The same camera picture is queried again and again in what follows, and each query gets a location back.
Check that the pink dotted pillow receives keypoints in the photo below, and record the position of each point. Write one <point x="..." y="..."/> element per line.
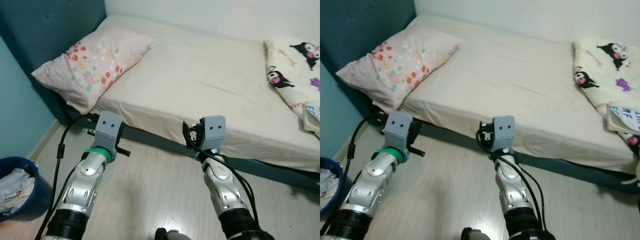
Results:
<point x="395" y="65"/>
<point x="90" y="65"/>

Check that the white blue lettered book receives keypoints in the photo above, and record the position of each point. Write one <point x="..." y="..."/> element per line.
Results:
<point x="627" y="116"/>
<point x="314" y="111"/>

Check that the cream cartoon print blanket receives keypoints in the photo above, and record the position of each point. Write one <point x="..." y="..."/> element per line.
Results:
<point x="600" y="75"/>
<point x="292" y="75"/>

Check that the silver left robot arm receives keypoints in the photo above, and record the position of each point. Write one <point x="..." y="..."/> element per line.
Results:
<point x="372" y="180"/>
<point x="82" y="180"/>

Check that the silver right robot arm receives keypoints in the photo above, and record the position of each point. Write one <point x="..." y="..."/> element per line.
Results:
<point x="510" y="185"/>
<point x="222" y="185"/>

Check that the cream sheeted mattress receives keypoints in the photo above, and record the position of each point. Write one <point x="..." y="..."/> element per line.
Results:
<point x="510" y="75"/>
<point x="200" y="75"/>

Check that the blue waste bin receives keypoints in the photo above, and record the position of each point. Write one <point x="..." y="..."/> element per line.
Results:
<point x="37" y="200"/>
<point x="340" y="190"/>

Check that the robot right leg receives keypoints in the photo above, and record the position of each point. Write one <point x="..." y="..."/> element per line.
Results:
<point x="474" y="235"/>
<point x="167" y="235"/>

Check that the crumpled white paper rubbish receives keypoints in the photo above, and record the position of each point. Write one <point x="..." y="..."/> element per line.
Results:
<point x="326" y="182"/>
<point x="15" y="187"/>

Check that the teal padded headboard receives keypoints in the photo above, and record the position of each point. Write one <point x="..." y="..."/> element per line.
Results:
<point x="40" y="25"/>
<point x="360" y="25"/>

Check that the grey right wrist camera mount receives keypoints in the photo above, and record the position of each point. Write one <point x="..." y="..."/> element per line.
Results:
<point x="214" y="131"/>
<point x="505" y="131"/>

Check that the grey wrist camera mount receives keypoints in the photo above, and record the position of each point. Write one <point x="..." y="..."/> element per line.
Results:
<point x="505" y="131"/>
<point x="397" y="125"/>
<point x="108" y="125"/>
<point x="214" y="131"/>

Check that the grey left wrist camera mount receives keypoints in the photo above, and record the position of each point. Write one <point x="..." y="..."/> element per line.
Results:
<point x="397" y="125"/>
<point x="108" y="125"/>

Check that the dark bed frame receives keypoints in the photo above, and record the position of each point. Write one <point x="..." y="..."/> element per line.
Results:
<point x="575" y="172"/>
<point x="260" y="170"/>

